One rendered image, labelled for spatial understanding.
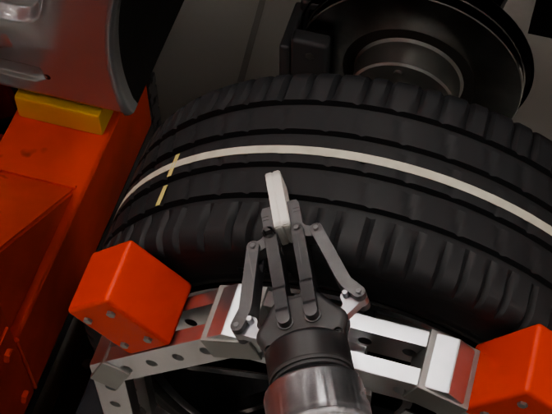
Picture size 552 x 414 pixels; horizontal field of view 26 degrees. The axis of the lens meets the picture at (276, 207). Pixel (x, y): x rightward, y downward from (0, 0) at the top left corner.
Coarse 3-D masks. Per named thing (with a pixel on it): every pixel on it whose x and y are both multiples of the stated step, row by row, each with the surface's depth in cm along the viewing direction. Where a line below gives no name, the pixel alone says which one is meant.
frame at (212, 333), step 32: (224, 288) 120; (192, 320) 126; (224, 320) 116; (352, 320) 116; (384, 320) 116; (96, 352) 132; (160, 352) 123; (192, 352) 121; (224, 352) 118; (256, 352) 116; (352, 352) 114; (384, 352) 118; (416, 352) 116; (448, 352) 114; (96, 384) 135; (128, 384) 134; (384, 384) 114; (416, 384) 113; (448, 384) 113
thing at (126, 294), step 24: (96, 264) 123; (120, 264) 119; (144, 264) 121; (96, 288) 119; (120, 288) 118; (144, 288) 120; (168, 288) 122; (72, 312) 121; (96, 312) 119; (120, 312) 118; (144, 312) 119; (168, 312) 122; (120, 336) 122; (144, 336) 121; (168, 336) 121
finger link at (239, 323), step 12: (252, 252) 112; (252, 264) 111; (264, 264) 114; (252, 276) 110; (252, 288) 109; (240, 300) 109; (252, 300) 109; (240, 312) 108; (252, 312) 109; (240, 324) 107
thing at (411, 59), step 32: (352, 0) 159; (384, 0) 157; (416, 0) 156; (448, 0) 157; (320, 32) 166; (352, 32) 164; (384, 32) 162; (416, 32) 160; (448, 32) 159; (480, 32) 157; (352, 64) 169; (384, 64) 161; (416, 64) 160; (448, 64) 163; (480, 64) 162; (512, 64) 160; (480, 96) 167; (512, 96) 165
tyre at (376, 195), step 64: (192, 128) 133; (256, 128) 126; (320, 128) 123; (384, 128) 122; (448, 128) 123; (512, 128) 124; (128, 192) 140; (192, 192) 125; (256, 192) 120; (320, 192) 118; (384, 192) 117; (448, 192) 118; (512, 192) 121; (192, 256) 122; (320, 256) 115; (384, 256) 114; (448, 256) 115; (512, 256) 117; (448, 320) 118; (512, 320) 115
